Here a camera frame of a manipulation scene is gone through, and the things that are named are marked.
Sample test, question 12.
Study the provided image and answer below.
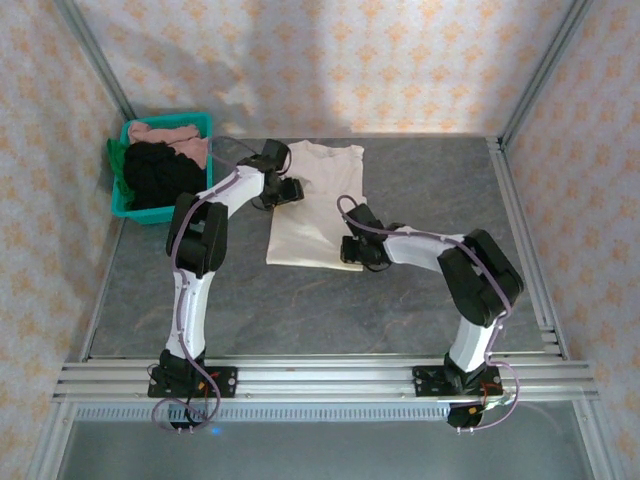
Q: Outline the white t-shirt with black print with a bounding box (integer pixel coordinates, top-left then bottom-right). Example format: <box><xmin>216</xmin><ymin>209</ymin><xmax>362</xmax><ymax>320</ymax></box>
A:
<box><xmin>264</xmin><ymin>139</ymin><xmax>366</xmax><ymax>274</ymax></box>

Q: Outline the pink t-shirt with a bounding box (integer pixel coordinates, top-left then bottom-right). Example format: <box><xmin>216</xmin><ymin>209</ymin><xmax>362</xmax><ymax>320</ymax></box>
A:
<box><xmin>127</xmin><ymin>122</ymin><xmax>210</xmax><ymax>171</ymax></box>

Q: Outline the teal plastic basket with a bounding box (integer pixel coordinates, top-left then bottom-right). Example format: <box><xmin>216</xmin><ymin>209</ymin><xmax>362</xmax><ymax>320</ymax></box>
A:
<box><xmin>110</xmin><ymin>112</ymin><xmax>217</xmax><ymax>226</ymax></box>

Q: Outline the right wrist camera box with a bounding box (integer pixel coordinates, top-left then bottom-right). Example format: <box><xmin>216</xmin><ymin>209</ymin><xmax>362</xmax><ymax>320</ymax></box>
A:
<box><xmin>344</xmin><ymin>203</ymin><xmax>384</xmax><ymax>234</ymax></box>

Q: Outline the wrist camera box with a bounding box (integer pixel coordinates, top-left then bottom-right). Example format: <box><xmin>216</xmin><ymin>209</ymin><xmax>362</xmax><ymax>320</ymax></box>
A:
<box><xmin>260</xmin><ymin>138</ymin><xmax>292</xmax><ymax>175</ymax></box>
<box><xmin>344</xmin><ymin>203</ymin><xmax>384</xmax><ymax>234</ymax></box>

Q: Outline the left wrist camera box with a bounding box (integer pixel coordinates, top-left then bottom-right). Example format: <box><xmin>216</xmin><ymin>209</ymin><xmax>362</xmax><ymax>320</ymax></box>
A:
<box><xmin>260</xmin><ymin>138</ymin><xmax>292</xmax><ymax>175</ymax></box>

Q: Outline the aluminium mounting rail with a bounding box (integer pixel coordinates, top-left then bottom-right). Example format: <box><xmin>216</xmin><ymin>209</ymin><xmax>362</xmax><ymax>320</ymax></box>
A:
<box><xmin>52</xmin><ymin>357</ymin><xmax>600</xmax><ymax>404</ymax></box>

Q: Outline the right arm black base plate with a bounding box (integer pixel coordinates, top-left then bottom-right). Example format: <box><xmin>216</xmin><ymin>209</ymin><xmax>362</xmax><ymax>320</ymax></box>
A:
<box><xmin>410</xmin><ymin>364</ymin><xmax>504</xmax><ymax>400</ymax></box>

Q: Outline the grey slotted cable duct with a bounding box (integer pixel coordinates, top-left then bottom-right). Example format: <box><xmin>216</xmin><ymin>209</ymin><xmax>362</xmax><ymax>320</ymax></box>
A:
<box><xmin>72</xmin><ymin>403</ymin><xmax>576</xmax><ymax>424</ymax></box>

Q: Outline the black cable mount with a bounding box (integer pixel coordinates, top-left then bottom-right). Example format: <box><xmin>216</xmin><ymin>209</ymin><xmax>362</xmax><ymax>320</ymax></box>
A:
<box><xmin>447</xmin><ymin>402</ymin><xmax>489</xmax><ymax>432</ymax></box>
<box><xmin>169</xmin><ymin>404</ymin><xmax>209</xmax><ymax>432</ymax></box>

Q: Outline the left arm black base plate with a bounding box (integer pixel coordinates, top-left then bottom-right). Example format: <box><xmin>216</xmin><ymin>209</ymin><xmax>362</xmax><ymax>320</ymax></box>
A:
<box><xmin>147</xmin><ymin>366</ymin><xmax>239</xmax><ymax>400</ymax></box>

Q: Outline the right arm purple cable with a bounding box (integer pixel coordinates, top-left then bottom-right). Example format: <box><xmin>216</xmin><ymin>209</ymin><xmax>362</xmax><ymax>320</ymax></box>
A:
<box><xmin>336</xmin><ymin>194</ymin><xmax>521</xmax><ymax>434</ymax></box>

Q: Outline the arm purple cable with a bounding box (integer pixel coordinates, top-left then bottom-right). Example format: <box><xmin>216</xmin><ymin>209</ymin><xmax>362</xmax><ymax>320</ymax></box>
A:
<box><xmin>151</xmin><ymin>135</ymin><xmax>266</xmax><ymax>435</ymax></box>
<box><xmin>336</xmin><ymin>194</ymin><xmax>521</xmax><ymax>434</ymax></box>

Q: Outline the aluminium frame post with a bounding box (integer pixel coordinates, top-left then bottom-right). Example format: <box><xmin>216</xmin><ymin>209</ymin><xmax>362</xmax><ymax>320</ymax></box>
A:
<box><xmin>27</xmin><ymin>402</ymin><xmax>76</xmax><ymax>480</ymax></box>
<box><xmin>498</xmin><ymin>0</ymin><xmax>596</xmax><ymax>151</ymax></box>
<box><xmin>572</xmin><ymin>399</ymin><xmax>614</xmax><ymax>480</ymax></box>
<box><xmin>52</xmin><ymin>0</ymin><xmax>137</xmax><ymax>120</ymax></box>

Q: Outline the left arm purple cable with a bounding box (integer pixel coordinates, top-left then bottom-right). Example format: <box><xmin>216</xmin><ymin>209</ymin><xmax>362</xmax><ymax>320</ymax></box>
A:
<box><xmin>151</xmin><ymin>135</ymin><xmax>266</xmax><ymax>435</ymax></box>

